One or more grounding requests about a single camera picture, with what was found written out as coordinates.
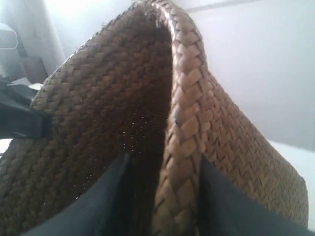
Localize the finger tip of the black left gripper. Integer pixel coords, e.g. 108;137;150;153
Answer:
0;78;51;139

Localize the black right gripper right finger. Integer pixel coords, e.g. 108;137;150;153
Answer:
197;157;314;236

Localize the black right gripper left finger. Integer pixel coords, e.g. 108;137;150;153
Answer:
25;154;133;236

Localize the brown woven wicker basket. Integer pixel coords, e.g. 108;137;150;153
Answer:
0;0;309;236

